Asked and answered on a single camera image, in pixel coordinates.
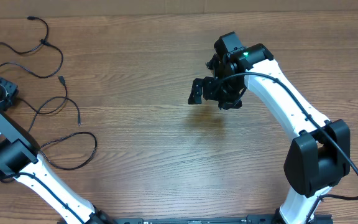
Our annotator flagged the black separated usb cable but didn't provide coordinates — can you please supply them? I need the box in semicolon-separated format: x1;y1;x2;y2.
0;16;51;62

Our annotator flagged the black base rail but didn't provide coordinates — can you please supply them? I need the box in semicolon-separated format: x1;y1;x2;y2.
57;213;334;224

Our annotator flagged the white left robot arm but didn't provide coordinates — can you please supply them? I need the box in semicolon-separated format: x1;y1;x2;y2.
0;85;113;223

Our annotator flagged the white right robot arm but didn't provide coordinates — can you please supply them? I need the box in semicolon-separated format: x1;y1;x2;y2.
188;32;350;223

